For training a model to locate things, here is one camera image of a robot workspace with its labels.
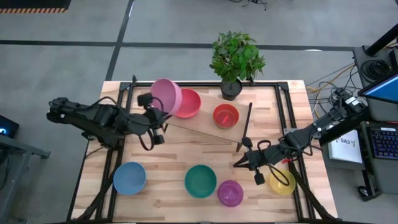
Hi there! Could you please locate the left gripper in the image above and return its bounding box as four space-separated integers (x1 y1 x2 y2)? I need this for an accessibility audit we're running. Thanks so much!
136 92 172 146

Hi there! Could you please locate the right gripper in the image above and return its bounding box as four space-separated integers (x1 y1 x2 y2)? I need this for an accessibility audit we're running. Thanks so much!
233 136 282 186

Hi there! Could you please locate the pink matte bowl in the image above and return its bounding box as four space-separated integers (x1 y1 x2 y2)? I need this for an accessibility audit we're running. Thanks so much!
150 78 183 116

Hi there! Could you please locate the coral red matte bowl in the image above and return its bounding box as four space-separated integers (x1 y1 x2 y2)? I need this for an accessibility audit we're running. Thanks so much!
175 88 202 119

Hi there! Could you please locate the translucent yellow bowl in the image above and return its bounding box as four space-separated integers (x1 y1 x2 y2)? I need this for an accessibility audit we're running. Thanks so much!
269 169 297 197

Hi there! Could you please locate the wooden shelf with black legs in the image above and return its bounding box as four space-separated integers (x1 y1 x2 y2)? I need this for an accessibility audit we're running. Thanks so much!
164 88 253 153

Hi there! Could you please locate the translucent purple bowl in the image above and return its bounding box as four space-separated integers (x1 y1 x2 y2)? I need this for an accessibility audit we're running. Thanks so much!
216 179 244 208

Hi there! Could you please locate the dark green bowl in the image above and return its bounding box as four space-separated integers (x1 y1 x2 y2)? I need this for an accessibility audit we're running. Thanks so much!
184 164 218 199

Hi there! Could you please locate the translucent orange-red bowl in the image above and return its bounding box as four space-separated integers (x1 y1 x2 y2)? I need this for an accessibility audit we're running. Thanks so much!
213 103 240 130

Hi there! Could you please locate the blue matte bowl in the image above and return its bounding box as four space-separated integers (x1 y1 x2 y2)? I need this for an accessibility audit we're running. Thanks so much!
113 161 147 196

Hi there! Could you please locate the green potted plant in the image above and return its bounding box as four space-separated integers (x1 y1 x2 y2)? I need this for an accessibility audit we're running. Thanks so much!
208 30 267 101

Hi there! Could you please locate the white paper sheet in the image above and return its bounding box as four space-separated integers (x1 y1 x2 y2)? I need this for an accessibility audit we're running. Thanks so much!
327 129 363 164

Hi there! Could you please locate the grey equipment cart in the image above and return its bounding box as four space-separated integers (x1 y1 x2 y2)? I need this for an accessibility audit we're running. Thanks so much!
352 45 398 202

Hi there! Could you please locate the black backlit keyboard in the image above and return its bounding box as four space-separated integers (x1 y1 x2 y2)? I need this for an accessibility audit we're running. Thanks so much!
369 126 398 161

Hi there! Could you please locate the grey metal stand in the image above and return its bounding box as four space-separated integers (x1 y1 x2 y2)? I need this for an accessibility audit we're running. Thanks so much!
0 133 52 223

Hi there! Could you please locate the laptop with blue screen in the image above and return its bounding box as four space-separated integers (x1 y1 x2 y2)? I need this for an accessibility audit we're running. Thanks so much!
357 73 398 105

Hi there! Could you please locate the dark monitor with blue light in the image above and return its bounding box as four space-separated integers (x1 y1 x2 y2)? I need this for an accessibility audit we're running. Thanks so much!
0 114 20 139

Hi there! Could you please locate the black mat with hazard stripes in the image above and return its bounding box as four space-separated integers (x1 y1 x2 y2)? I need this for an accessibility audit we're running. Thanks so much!
0 0 73 14

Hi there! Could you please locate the black slanted pole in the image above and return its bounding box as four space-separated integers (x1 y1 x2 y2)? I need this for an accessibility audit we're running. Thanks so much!
365 23 398 57

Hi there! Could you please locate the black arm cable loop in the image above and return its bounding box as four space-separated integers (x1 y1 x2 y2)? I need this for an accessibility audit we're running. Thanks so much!
267 161 292 187
137 128 157 152

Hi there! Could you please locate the black metal table frame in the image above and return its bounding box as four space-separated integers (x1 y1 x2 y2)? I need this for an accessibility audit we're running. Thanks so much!
67 74 340 223

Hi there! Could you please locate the yellow floor cable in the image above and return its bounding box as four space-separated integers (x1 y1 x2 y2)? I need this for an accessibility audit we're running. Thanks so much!
305 63 356 119

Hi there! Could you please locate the black floor cable bundle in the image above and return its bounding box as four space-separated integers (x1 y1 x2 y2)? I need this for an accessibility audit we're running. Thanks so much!
229 0 269 11

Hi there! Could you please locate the coiled black cable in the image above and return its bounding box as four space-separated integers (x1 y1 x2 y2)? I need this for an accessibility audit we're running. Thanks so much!
361 58 393 81

